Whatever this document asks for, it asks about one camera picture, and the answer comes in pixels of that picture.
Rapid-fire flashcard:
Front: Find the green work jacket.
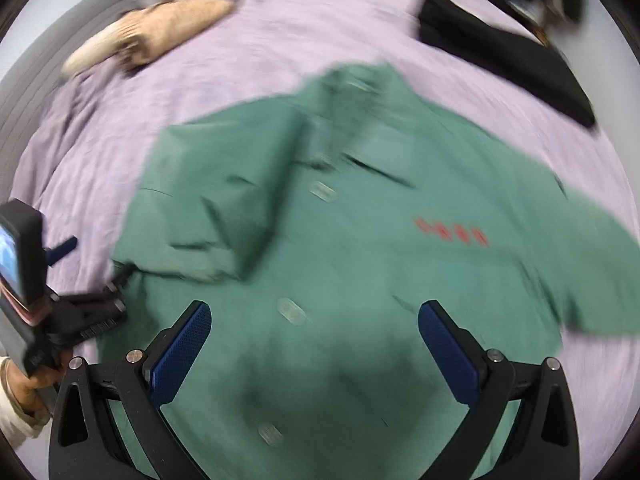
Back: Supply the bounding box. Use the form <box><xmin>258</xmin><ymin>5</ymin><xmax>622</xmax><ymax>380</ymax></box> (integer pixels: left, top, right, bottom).
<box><xmin>102</xmin><ymin>65</ymin><xmax>639</xmax><ymax>479</ymax></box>

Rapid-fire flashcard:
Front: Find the person's left hand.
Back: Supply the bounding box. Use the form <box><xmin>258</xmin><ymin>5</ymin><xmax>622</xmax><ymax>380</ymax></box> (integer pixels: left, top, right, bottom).
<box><xmin>2</xmin><ymin>358</ymin><xmax>67</xmax><ymax>414</ymax></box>

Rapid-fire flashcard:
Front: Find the grey quilted headboard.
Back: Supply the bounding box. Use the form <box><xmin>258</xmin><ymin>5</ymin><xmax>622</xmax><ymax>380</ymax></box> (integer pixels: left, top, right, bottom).
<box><xmin>1</xmin><ymin>0</ymin><xmax>142</xmax><ymax>200</ymax></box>

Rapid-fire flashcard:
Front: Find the black folded garment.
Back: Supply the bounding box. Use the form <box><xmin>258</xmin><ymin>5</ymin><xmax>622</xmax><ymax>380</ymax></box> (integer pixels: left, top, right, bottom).
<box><xmin>418</xmin><ymin>0</ymin><xmax>597</xmax><ymax>128</ymax></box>

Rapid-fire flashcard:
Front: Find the beige striped garment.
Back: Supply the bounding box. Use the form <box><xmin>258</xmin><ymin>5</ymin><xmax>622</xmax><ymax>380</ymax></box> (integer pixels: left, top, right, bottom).
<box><xmin>61</xmin><ymin>0</ymin><xmax>235</xmax><ymax>78</ymax></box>

